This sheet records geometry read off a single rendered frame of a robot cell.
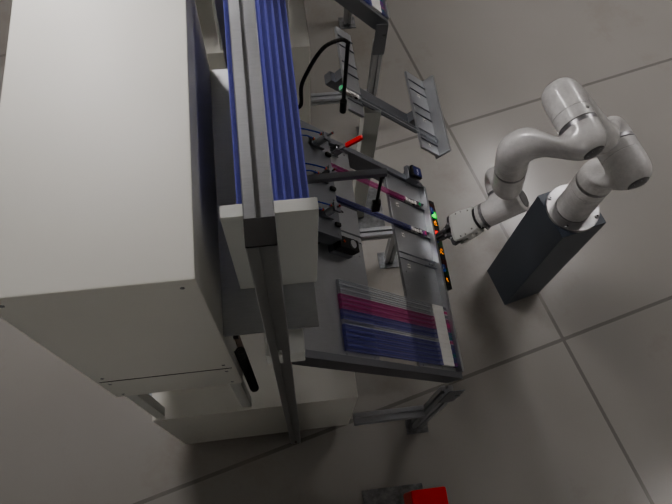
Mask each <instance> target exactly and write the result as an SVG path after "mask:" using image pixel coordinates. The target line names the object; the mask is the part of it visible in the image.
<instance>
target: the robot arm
mask: <svg viewBox="0 0 672 504"><path fill-rule="evenodd" d="M541 102H542V105H543V108H544V110H545V112H546V114H547V115H548V117H549V119H550V121H551V123H552V124H553V126H554V128H555V130H556V131H557V133H558V135H559V137H557V136H553V135H551V134H548V133H546V132H544V131H542V130H539V129H536V128H531V127H524V128H520V129H517V130H515V131H513V132H511V133H509V134H508V135H506V136H505V137H504V138H503V139H502V140H501V141H500V143H499V145H498V147H497V151H496V157H495V165H494V166H493V167H491V168H489V169H488V170H487V171H486V173H485V180H484V182H485V188H486V192H487V195H488V199H487V200H486V201H484V202H482V203H480V204H478V205H476V206H475V207H469V208H466V209H462V210H460V211H457V212H455V213H453V214H451V215H450V216H448V217H447V223H446V225H445V227H444V228H443V230H441V231H439V232H437V233H436V239H437V241H443V240H445V239H447V238H448V239H450V240H451V242H452V244H453V245H455V246H456V245H458V244H459V243H461V244H464V243H466V242H468V241H470V240H472V239H473V238H475V237H477V236H478V235H480V234H481V233H482V232H484V228H486V229H487V230H489V229H491V228H490V227H492V226H494V225H497V224H499V223H501V222H503V221H505V220H508V219H510V218H512V217H514V216H517V215H519V214H521V213H523V212H526V211H528V210H529V200H528V198H527V196H526V194H525V192H524V191H523V190H522V189H523V185H524V182H525V178H526V174H527V170H528V166H529V162H530V161H532V160H534V159H537V158H542V157H549V158H557V159H564V160H571V161H584V160H589V159H590V160H589V161H587V162H586V163H585V164H584V165H583V166H582V167H581V168H580V170H579V171H578V172H577V174H576V175H575V176H574V178H573V179H572V180H571V182H570V183H569V184H564V185H560V186H558V187H556V188H554V189H553V190H552V191H551V192H550V193H549V195H548V196H547V199H546V203H545V206H546V212H547V214H548V216H549V218H550V219H551V221H552V222H553V223H554V224H555V225H557V226H558V227H559V228H561V229H563V230H565V231H568V232H574V233H580V232H585V231H587V230H590V229H591V228H592V227H593V226H594V225H595V224H596V223H597V221H598V219H599V216H600V208H599V204H600V203H601V202H602V201H603V200H604V198H605V197H606V196H607V195H608V194H609V193H610V192H611V191H612V190H621V191H624V190H631V189H636V188H638V187H640V186H642V185H645V183H647V182H648V180H649V179H650V177H651V175H652V170H653V169H652V163H651V161H650V159H649V157H648V155H647V153H646V152H645V150H644V148H643V147H642V145H641V144H640V142H639V140H638V139H637V137H636V136H635V134H634V133H633V131H632V129H631V128H630V126H629V125H628V124H627V122H626V121H625V120H624V119H622V118H621V117H619V116H609V117H606V116H605V114H604V113H603V112H602V111H601V110H600V108H599V107H598V106H597V104H596V103H595V102H594V101H593V99H592V98H591V97H590V96H589V94H588V93H587V92H586V90H585V89H584V88H583V87H582V86H581V85H580V84H579V83H578V82H577V81H575V80H574V79H572V78H568V77H563V78H558V79H556V80H554V81H553V82H550V84H549V85H547V86H546V87H545V89H544V91H543V93H542V96H541ZM596 156H597V158H593V157H596ZM591 158H593V159H591Z"/></svg>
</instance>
